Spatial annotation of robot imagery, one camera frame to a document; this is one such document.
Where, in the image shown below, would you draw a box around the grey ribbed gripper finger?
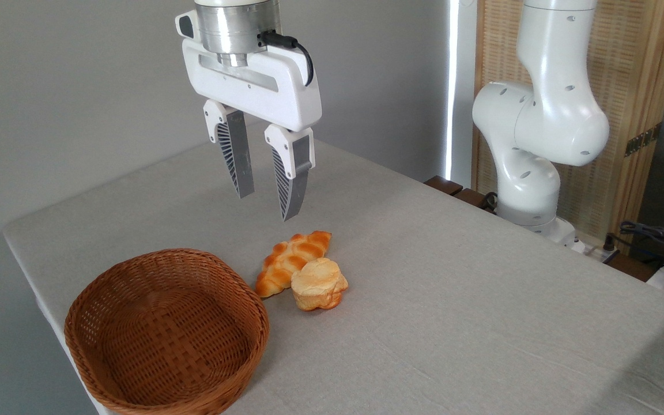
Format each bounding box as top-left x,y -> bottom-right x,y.
263,123 -> 316,222
203,99 -> 255,199

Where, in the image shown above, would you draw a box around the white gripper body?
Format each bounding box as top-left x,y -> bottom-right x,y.
180,39 -> 323,133

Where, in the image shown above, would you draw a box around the pale round bread roll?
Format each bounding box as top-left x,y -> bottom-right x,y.
291,258 -> 349,312

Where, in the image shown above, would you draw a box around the orange braided bread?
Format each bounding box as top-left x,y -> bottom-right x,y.
255,231 -> 333,299

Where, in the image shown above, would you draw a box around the brown wicker basket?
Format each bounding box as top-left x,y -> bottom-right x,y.
64,248 -> 270,415

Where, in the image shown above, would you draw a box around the dark brown wooden block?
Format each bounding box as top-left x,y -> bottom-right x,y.
424,175 -> 464,196
453,187 -> 497,214

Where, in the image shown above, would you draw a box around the grey tablecloth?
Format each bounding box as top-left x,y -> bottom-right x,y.
2,121 -> 664,415

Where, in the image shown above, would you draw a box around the white power strip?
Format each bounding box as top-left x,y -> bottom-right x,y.
563,235 -> 621,263

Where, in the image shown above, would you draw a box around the wooden folding screen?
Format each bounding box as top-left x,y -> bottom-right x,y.
475,0 -> 664,243

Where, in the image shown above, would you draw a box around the brass screen hinge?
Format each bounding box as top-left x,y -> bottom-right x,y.
624,122 -> 663,157

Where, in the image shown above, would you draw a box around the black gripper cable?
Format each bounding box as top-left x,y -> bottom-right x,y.
258,30 -> 315,88

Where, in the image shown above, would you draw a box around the black cable bundle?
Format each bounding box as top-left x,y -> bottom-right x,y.
603,220 -> 664,273

